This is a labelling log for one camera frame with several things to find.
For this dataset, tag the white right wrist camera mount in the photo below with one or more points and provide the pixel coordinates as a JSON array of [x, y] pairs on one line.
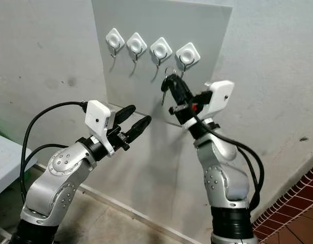
[[221, 94]]

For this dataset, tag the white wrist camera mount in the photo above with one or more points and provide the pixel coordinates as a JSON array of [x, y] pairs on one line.
[[221, 94], [99, 119]]

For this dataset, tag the white adhesive wall hook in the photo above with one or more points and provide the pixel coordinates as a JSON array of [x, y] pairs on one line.
[[161, 49], [136, 44], [188, 54], [115, 38]]

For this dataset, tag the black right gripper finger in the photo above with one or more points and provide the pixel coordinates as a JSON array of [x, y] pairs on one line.
[[181, 84], [176, 94]]

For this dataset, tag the black car key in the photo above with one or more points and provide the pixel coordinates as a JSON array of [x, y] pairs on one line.
[[165, 86]]

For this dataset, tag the white plastic folding table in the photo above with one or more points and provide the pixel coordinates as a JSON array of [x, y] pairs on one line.
[[6, 162]]

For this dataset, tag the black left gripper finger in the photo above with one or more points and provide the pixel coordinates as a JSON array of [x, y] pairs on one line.
[[125, 112], [140, 126]]

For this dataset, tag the grey hook board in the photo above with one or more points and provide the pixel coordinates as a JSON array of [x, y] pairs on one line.
[[176, 20]]

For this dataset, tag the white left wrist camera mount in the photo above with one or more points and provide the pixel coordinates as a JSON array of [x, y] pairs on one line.
[[99, 119]]

